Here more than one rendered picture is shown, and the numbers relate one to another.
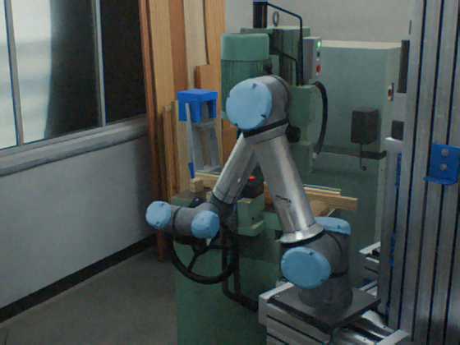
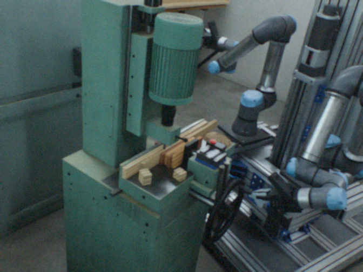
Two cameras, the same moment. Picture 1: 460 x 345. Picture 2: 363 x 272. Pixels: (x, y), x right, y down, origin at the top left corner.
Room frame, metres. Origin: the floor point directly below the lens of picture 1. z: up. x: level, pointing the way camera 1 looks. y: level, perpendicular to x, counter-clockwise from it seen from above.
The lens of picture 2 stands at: (2.07, 1.27, 1.78)
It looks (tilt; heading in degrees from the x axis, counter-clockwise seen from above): 29 degrees down; 275
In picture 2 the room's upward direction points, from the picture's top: 8 degrees clockwise
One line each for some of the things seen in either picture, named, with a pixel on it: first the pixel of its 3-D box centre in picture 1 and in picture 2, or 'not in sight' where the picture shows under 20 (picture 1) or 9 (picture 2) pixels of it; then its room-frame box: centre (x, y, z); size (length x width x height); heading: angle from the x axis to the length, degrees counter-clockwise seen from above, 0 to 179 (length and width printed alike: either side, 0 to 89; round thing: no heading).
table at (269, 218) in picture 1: (249, 211); (191, 167); (2.13, -0.07, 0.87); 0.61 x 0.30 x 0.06; 63
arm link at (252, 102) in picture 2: not in sight; (251, 104); (1.89, -0.63, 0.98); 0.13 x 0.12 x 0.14; 57
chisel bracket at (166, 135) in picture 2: not in sight; (162, 131); (2.28, -0.06, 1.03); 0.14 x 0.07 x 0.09; 153
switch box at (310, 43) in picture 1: (310, 57); not in sight; (2.48, -0.32, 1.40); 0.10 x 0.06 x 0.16; 153
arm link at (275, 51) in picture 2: not in sight; (271, 65); (1.82, -0.74, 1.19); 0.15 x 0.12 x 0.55; 57
